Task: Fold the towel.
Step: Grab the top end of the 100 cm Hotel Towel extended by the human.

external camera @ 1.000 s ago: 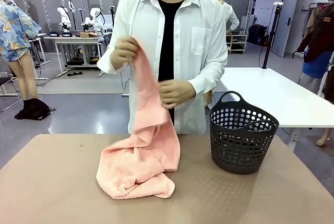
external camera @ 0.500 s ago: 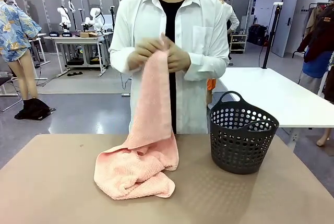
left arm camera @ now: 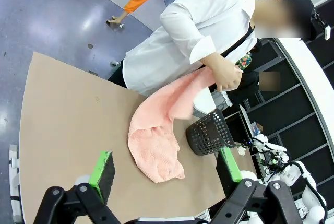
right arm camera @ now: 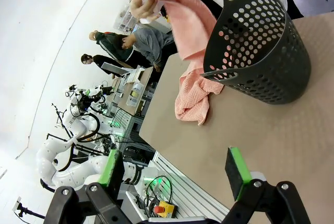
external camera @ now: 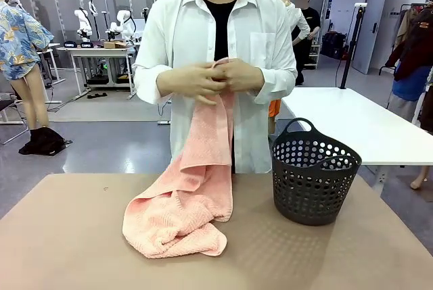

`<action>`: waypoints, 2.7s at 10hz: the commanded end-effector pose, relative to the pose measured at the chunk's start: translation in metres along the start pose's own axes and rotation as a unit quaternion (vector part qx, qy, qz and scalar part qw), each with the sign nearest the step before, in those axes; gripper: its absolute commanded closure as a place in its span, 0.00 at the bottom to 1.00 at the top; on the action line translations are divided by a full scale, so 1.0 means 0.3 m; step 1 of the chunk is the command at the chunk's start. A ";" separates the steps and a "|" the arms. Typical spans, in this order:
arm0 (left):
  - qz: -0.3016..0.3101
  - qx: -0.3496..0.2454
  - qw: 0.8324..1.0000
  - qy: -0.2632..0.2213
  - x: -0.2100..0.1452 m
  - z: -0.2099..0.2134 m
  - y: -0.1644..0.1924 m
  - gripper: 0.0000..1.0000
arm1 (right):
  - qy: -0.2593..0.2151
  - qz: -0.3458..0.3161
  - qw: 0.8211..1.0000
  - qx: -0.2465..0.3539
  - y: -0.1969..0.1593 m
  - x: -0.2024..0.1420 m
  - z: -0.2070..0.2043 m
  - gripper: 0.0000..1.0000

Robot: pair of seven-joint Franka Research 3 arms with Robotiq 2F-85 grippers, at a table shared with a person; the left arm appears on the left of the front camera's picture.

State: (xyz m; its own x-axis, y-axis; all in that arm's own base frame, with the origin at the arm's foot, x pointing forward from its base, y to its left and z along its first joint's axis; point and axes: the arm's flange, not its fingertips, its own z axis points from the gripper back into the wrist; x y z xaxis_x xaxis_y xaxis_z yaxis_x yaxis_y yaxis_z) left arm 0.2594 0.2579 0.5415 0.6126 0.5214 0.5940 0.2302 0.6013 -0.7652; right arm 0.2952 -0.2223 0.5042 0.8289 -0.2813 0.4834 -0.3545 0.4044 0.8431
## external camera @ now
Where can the person's right hand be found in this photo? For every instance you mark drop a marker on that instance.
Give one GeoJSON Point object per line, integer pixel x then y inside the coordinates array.
{"type": "Point", "coordinates": [189, 82]}

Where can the blue garment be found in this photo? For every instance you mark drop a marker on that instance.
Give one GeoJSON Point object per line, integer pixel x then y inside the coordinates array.
{"type": "Point", "coordinates": [411, 84]}

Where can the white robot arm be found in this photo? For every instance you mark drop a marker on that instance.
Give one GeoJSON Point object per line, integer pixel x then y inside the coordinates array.
{"type": "Point", "coordinates": [121, 24]}
{"type": "Point", "coordinates": [83, 23]}

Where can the mannequin foot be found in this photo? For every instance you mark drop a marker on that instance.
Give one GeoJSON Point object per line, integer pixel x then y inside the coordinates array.
{"type": "Point", "coordinates": [419, 178]}

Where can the black sign with white print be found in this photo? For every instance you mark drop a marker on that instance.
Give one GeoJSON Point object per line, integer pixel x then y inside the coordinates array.
{"type": "Point", "coordinates": [70, 44]}
{"type": "Point", "coordinates": [86, 45]}

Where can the dark red jacket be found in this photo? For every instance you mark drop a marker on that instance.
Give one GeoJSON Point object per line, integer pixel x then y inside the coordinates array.
{"type": "Point", "coordinates": [417, 43]}

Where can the beige mannequin with cap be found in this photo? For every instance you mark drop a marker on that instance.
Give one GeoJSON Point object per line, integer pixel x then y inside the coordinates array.
{"type": "Point", "coordinates": [35, 100]}

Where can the black camera tripod pole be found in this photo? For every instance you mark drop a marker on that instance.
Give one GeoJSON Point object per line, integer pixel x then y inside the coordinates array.
{"type": "Point", "coordinates": [348, 53]}

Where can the black bags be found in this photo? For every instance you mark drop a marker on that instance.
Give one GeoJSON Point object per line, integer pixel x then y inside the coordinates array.
{"type": "Point", "coordinates": [333, 45]}

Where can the blue floral shirt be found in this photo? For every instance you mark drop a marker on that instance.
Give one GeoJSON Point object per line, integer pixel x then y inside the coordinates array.
{"type": "Point", "coordinates": [17, 40]}

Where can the person's left forearm white sleeve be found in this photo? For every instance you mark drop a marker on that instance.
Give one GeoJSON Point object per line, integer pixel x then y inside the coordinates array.
{"type": "Point", "coordinates": [279, 82]}

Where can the person's right forearm white sleeve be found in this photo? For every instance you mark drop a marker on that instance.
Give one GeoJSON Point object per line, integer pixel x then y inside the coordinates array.
{"type": "Point", "coordinates": [147, 82]}

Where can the person in white shirt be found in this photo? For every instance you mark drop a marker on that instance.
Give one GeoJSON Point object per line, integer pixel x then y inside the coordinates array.
{"type": "Point", "coordinates": [189, 33]}

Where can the person in black clothes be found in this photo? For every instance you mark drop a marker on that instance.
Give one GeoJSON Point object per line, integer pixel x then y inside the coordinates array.
{"type": "Point", "coordinates": [309, 19]}

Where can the cardboard box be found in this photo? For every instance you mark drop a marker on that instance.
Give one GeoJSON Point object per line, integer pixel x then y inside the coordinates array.
{"type": "Point", "coordinates": [113, 45]}

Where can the black power strip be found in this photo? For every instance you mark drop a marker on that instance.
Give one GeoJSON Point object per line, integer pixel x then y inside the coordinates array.
{"type": "Point", "coordinates": [97, 95]}

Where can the small white desk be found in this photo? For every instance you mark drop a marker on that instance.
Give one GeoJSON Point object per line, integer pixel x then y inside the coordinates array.
{"type": "Point", "coordinates": [50, 53]}

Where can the beige coat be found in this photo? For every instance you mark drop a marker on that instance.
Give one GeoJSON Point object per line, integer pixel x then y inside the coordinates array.
{"type": "Point", "coordinates": [404, 29]}

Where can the black chair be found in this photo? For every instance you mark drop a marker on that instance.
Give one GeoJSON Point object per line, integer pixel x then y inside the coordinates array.
{"type": "Point", "coordinates": [10, 107]}

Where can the black clothes pile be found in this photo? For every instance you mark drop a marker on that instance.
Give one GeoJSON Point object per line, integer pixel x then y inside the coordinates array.
{"type": "Point", "coordinates": [44, 143]}

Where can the white table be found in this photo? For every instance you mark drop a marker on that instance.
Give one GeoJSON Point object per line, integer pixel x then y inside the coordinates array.
{"type": "Point", "coordinates": [355, 124]}

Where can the wooden shoe shelf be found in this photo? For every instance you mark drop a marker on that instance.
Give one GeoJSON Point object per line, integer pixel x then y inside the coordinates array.
{"type": "Point", "coordinates": [314, 56]}

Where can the grey door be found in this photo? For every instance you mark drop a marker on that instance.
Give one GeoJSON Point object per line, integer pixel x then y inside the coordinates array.
{"type": "Point", "coordinates": [372, 26]}

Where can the person's left hand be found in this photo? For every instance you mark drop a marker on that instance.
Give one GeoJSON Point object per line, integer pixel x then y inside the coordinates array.
{"type": "Point", "coordinates": [245, 77]}

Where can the orange cloth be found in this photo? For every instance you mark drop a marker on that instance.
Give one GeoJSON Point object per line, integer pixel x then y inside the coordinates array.
{"type": "Point", "coordinates": [274, 111]}

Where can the white desk with robots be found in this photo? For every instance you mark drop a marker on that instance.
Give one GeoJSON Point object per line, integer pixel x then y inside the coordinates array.
{"type": "Point", "coordinates": [101, 51]}

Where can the dark grey perforated laundry basket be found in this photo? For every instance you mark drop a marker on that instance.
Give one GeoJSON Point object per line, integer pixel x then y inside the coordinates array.
{"type": "Point", "coordinates": [304, 198]}

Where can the pink terry towel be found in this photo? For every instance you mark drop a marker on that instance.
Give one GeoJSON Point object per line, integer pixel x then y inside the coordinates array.
{"type": "Point", "coordinates": [176, 215]}

